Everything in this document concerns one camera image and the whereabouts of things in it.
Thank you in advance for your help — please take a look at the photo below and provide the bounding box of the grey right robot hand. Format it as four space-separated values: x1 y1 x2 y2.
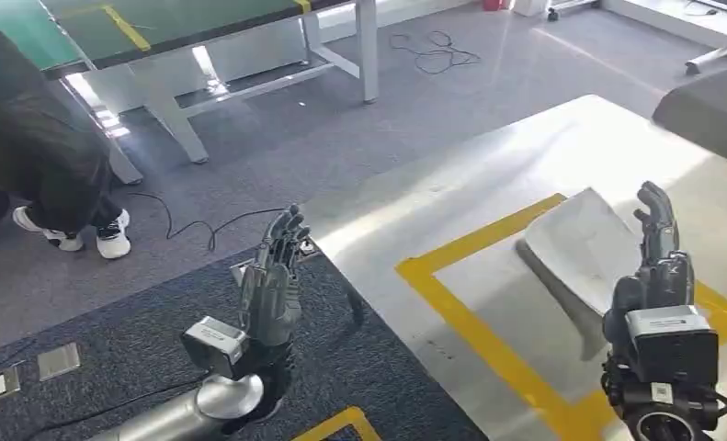
602 180 697 365

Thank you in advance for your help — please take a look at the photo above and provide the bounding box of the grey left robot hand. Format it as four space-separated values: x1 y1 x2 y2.
238 203 312 349

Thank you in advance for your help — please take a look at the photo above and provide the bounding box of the pale curved sheet part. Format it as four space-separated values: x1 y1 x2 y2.
523 187 643 319

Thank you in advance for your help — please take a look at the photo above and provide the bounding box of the yellow floor tape corner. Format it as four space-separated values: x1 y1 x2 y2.
289 405 383 441

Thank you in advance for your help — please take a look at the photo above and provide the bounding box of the dark carpet mat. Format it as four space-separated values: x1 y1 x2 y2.
0 245 490 441

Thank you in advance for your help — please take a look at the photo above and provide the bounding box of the black box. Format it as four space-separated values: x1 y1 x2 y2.
651 68 727 170

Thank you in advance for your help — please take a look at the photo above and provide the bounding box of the white table with green mat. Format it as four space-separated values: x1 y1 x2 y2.
0 0 381 187

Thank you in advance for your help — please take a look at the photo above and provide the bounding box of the bare steel bench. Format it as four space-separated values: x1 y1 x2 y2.
301 93 727 441

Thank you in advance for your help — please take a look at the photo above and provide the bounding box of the green mat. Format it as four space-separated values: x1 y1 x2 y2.
0 0 340 73

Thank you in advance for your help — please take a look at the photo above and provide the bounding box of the person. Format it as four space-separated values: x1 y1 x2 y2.
0 14 133 261

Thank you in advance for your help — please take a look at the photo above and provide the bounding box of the yellow tape strip on mat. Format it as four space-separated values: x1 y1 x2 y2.
99 4 153 53

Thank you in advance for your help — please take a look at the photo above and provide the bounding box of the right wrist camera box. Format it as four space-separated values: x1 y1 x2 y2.
624 305 721 387

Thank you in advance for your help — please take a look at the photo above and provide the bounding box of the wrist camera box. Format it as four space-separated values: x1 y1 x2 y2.
624 305 721 387
179 315 250 382

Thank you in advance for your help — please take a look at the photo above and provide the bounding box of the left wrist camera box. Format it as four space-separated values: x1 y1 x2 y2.
179 315 250 382

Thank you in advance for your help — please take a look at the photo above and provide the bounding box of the long black floor cable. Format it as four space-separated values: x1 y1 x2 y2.
128 190 286 254

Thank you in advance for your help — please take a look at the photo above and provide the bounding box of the coiled black cable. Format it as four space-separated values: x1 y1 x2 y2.
388 29 483 76

